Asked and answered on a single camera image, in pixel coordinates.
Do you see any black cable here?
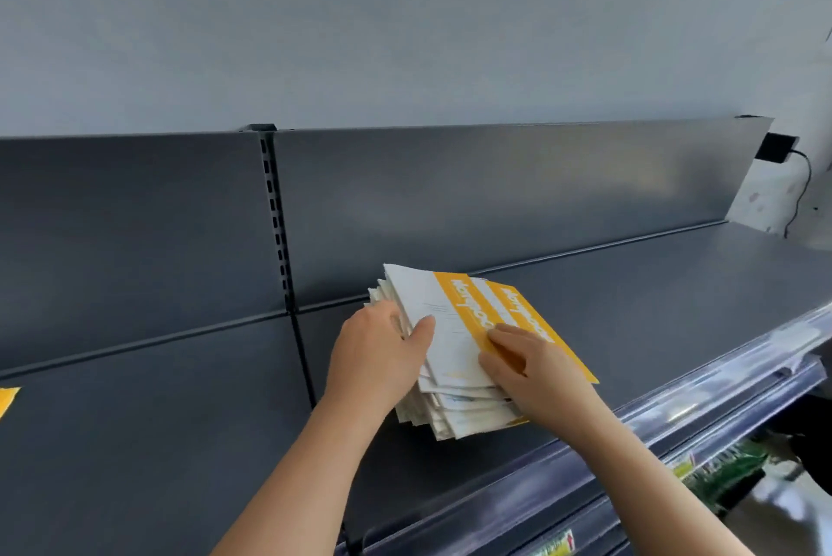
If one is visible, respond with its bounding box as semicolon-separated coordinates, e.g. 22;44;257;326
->
783;149;814;240

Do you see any person's left forearm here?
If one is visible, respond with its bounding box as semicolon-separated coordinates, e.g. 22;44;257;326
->
211;396;391;556

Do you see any person's right hand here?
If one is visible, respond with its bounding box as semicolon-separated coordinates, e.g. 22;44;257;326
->
478;323;612;440

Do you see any yellow green price tag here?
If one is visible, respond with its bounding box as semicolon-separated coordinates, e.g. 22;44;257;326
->
532;529;576;556

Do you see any slotted dark metal upright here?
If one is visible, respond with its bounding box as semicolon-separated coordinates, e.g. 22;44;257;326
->
238;123;320;410

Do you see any dark grey back panel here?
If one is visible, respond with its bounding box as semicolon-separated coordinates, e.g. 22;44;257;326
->
0;132;287;378
272;117;775;310

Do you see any clear plastic price rail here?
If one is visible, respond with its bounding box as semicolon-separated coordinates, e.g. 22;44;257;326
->
539;357;828;556
361;301;832;556

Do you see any black wall adapter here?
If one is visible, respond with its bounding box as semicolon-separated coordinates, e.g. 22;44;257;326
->
755;132;799;165

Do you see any pile of white notebooks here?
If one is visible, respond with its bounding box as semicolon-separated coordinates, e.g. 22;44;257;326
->
368;262;601;442

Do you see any green snack packet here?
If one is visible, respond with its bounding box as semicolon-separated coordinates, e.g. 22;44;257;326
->
686;438;771;511

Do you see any person's left hand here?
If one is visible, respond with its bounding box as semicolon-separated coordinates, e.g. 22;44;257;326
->
322;300;437;420

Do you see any white floral patterned panel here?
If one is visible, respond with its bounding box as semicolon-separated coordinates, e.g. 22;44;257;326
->
726;158;810;237

